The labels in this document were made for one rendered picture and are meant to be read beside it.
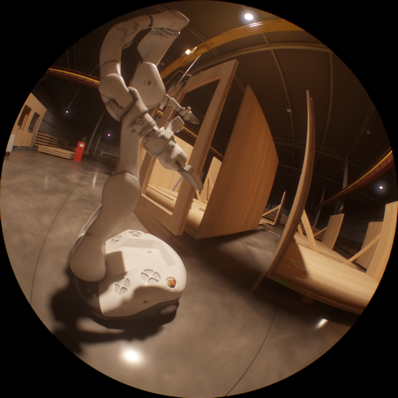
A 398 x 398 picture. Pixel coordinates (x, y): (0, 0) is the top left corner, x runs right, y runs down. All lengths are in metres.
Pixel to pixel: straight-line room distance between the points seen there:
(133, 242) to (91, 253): 0.36
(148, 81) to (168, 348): 1.22
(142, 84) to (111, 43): 0.23
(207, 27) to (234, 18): 1.94
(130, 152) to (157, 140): 0.21
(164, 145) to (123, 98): 0.17
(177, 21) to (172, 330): 1.51
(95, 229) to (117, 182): 0.21
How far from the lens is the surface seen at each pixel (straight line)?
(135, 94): 0.36
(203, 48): 5.71
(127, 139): 0.53
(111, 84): 0.37
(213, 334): 0.95
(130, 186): 0.48
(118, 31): 0.54
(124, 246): 0.86
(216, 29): 10.88
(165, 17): 0.72
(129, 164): 0.52
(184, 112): 1.21
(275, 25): 5.30
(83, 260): 0.64
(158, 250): 0.91
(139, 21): 0.64
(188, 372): 0.83
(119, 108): 0.36
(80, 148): 10.64
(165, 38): 0.85
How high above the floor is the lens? 0.80
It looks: 5 degrees down
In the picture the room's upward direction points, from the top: 19 degrees clockwise
